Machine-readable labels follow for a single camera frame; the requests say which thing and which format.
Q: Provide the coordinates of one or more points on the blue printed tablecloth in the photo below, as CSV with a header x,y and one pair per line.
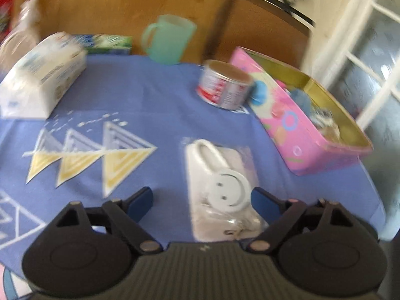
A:
x,y
140,100

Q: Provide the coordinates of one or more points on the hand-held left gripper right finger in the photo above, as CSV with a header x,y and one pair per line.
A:
x,y
264,201

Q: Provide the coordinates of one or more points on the pink printed fabric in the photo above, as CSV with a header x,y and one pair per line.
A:
x,y
12,284

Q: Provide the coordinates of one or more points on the red packet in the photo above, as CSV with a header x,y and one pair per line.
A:
x,y
7,9

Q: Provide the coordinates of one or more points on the white tissue pack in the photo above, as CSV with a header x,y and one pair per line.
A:
x,y
40,75

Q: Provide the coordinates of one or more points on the silver red label can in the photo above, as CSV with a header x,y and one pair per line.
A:
x,y
223,89

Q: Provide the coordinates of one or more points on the brown chair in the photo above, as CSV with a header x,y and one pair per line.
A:
x,y
256,28

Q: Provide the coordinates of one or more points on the black tape strips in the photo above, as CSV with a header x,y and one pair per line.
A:
x,y
290,7

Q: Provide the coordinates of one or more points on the clear plastic bag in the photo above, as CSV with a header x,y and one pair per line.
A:
x,y
22,26

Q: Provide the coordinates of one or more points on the white window frame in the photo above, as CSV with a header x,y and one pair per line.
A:
x,y
340,28

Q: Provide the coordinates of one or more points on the green printed box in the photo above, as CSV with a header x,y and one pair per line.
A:
x,y
106,45

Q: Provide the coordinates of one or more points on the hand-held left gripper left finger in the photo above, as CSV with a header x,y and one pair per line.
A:
x,y
142,201

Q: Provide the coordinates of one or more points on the brown wooden board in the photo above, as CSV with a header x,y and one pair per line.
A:
x,y
109,3

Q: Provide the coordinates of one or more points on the white smiley hook package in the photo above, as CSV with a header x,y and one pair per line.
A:
x,y
225,190

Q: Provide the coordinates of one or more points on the pink floral tin box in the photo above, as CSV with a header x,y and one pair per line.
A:
x,y
300,143

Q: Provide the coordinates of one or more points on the teal plastic cup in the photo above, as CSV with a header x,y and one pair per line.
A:
x,y
170,40

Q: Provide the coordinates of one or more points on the blue soft cloth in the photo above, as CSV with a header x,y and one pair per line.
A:
x,y
302,100

